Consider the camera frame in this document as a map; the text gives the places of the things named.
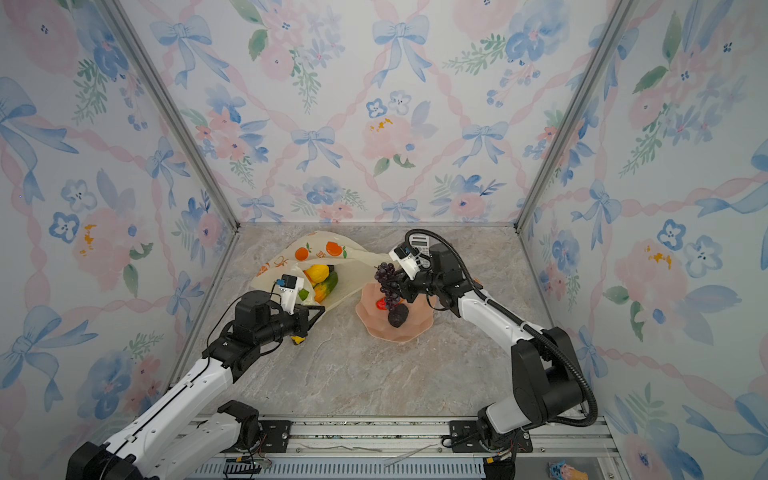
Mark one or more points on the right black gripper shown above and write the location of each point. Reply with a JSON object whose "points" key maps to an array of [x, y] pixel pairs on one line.
{"points": [[406, 287]]}

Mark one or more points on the left metal corner post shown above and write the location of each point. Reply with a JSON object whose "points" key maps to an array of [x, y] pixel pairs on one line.
{"points": [[117, 19]]}

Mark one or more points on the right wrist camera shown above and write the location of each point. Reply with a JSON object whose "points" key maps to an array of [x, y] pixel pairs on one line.
{"points": [[410, 259]]}

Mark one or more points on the metal corner post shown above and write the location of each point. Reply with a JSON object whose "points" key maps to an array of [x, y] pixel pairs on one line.
{"points": [[608, 41], [117, 19]]}

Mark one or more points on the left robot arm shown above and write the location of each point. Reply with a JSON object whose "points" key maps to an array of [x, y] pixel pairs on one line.
{"points": [[154, 446]]}

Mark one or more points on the white calculator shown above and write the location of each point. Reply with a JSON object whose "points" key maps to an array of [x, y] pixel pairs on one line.
{"points": [[419, 241]]}

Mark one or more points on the orange green papaya fruit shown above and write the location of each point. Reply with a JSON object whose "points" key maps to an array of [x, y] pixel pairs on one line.
{"points": [[323, 289]]}

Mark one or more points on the pink wavy fruit plate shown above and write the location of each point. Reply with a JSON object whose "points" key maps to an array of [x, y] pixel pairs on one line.
{"points": [[421, 316]]}

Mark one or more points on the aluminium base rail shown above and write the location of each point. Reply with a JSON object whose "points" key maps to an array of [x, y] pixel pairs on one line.
{"points": [[386, 447]]}

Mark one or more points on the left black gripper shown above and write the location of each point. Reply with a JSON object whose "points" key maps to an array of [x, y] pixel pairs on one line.
{"points": [[303, 321]]}

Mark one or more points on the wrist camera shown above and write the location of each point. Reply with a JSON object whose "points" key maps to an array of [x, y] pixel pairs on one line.
{"points": [[289, 287], [410, 259]]}

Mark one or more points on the purple grape bunch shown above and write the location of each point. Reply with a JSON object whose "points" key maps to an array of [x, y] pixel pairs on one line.
{"points": [[387, 277]]}

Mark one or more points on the yellow lemon fruit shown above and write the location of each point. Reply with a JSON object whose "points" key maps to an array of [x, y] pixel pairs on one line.
{"points": [[318, 273]]}

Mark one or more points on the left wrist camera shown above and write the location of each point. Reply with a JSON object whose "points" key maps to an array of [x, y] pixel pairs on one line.
{"points": [[289, 287]]}

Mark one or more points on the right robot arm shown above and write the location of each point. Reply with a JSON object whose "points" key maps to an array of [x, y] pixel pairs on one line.
{"points": [[548, 385]]}

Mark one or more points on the right metal corner post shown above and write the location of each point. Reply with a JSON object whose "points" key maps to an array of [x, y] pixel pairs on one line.
{"points": [[608, 41]]}

